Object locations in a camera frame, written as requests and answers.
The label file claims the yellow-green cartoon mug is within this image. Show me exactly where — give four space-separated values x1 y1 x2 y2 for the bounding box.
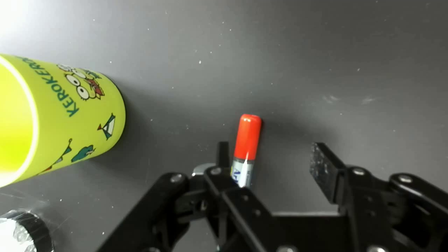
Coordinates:
0 54 129 189

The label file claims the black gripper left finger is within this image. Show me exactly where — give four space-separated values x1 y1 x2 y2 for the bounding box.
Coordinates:
96 140 278 252

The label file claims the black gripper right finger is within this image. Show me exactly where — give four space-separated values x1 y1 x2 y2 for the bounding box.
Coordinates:
310 142 448 252

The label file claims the small round silver lid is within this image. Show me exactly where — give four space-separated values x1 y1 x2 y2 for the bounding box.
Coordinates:
0 209 54 252

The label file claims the red-capped marker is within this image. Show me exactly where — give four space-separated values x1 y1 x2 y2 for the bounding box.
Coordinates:
229 112 264 189

